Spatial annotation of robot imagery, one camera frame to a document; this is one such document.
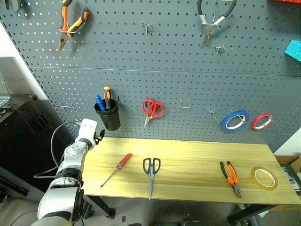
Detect red handled screwdriver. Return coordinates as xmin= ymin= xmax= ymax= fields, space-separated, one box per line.
xmin=100 ymin=153 xmax=133 ymax=188

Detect blue handled scissors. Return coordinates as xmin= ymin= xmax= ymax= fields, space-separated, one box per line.
xmin=143 ymin=157 xmax=162 ymax=202

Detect orange black combination pliers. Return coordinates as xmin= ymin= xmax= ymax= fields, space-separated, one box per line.
xmin=219 ymin=161 xmax=242 ymax=199

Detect yellow tape roll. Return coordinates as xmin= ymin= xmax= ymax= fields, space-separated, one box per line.
xmin=250 ymin=166 xmax=278 ymax=192

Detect black plastic tool cup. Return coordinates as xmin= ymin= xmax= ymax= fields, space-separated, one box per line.
xmin=94 ymin=98 xmax=121 ymax=131

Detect grey metal pegboard panel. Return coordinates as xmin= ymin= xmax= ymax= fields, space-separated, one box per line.
xmin=0 ymin=0 xmax=301 ymax=153

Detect black table leg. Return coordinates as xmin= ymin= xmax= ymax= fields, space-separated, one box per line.
xmin=227 ymin=203 xmax=280 ymax=226
xmin=87 ymin=194 xmax=116 ymax=220

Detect black cabinet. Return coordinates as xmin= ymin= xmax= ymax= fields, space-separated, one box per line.
xmin=0 ymin=93 xmax=76 ymax=196

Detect silver u-shaped pegboard hook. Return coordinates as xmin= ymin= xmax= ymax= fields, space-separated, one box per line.
xmin=179 ymin=98 xmax=191 ymax=110

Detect grey laptop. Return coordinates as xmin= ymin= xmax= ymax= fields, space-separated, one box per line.
xmin=0 ymin=67 xmax=12 ymax=107

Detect orange black needle-nose pliers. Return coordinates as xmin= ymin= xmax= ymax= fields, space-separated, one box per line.
xmin=58 ymin=0 xmax=91 ymax=52

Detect silver double-prong pegboard hook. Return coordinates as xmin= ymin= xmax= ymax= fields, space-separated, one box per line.
xmin=141 ymin=20 xmax=154 ymax=35
xmin=214 ymin=44 xmax=234 ymax=55

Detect blue tape roll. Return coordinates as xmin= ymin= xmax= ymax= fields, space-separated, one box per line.
xmin=221 ymin=109 xmax=251 ymax=133

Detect silver pliers holder hook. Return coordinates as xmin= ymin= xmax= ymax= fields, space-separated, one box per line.
xmin=201 ymin=14 xmax=221 ymax=27

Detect red tape roll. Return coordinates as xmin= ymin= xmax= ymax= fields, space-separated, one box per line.
xmin=251 ymin=112 xmax=274 ymax=131

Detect brown cardboard box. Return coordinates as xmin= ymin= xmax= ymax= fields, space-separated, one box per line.
xmin=273 ymin=153 xmax=301 ymax=196

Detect teal plastic bin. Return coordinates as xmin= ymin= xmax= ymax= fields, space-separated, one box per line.
xmin=284 ymin=40 xmax=301 ymax=63

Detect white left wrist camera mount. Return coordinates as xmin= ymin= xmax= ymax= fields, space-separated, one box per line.
xmin=74 ymin=118 xmax=98 ymax=149

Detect blue handled screwdriver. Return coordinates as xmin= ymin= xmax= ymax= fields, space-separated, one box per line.
xmin=95 ymin=95 xmax=107 ymax=112

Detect orange black handled screwdriver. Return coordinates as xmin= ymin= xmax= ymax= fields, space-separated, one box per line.
xmin=103 ymin=86 xmax=112 ymax=110

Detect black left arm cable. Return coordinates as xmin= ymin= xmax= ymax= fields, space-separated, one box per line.
xmin=32 ymin=120 xmax=82 ymax=179

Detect red handled scissors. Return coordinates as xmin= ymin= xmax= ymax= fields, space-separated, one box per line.
xmin=142 ymin=98 xmax=165 ymax=129

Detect silver ring pliers hook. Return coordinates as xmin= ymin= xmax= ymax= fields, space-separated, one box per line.
xmin=59 ymin=22 xmax=79 ymax=34

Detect white black handled pliers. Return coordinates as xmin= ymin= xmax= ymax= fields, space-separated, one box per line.
xmin=197 ymin=0 xmax=237 ymax=47

